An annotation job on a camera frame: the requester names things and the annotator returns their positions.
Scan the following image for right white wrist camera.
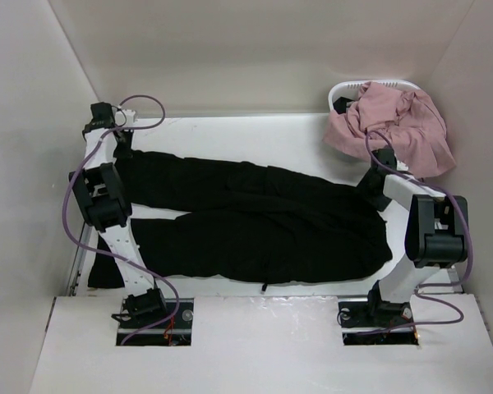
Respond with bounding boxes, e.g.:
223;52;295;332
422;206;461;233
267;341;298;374
397;161;409;172

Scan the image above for pink trousers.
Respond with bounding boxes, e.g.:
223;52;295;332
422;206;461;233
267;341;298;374
323;81;456;178

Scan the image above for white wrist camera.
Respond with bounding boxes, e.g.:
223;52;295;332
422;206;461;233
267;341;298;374
397;161;409;172
114;108;137;129

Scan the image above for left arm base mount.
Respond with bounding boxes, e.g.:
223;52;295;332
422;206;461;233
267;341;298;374
116;298;195;347

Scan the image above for white laundry basket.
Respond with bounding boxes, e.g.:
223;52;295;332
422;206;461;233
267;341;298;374
326;78;424;163

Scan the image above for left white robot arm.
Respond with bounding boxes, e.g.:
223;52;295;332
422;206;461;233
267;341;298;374
62;102;178;331

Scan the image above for black trousers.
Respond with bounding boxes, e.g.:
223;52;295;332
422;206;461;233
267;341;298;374
86;149;394;295

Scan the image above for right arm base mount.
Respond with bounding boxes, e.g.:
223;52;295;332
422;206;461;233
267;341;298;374
336;298;418;346

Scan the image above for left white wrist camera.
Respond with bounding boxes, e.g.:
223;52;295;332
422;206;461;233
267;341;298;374
114;108;137;129

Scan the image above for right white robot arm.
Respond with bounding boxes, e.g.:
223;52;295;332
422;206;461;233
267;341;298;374
357;147;473;328

